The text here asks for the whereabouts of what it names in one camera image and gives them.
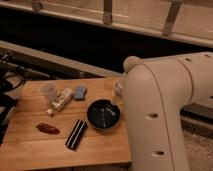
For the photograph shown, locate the dark ceramic bowl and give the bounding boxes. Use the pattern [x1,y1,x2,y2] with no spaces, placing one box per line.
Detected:
[87,99,121,130]

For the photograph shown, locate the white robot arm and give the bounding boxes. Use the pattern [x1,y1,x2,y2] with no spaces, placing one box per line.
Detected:
[113,52,213,171]

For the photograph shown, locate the blue sponge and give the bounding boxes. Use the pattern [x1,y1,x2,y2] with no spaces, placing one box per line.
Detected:
[74,86,87,101]

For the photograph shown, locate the white tube bottle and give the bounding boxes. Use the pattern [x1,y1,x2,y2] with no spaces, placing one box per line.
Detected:
[47,88,73,116]

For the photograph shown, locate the clear plastic cup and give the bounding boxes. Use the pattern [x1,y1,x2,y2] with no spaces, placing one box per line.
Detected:
[39,82,57,102]

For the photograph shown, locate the metal railing frame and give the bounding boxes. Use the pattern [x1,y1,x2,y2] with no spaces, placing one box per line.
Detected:
[0,0,213,48]

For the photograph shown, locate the black cables and equipment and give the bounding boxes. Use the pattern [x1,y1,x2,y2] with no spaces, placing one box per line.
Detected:
[0,53,28,144]

